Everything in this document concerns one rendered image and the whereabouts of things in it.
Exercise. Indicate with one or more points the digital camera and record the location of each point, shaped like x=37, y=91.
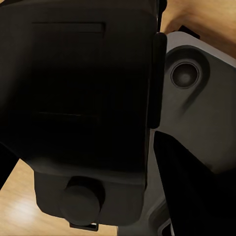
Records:
x=81, y=85

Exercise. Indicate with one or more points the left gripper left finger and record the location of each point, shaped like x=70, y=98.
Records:
x=8, y=160

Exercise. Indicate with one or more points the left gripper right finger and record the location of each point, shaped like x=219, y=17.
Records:
x=199, y=203

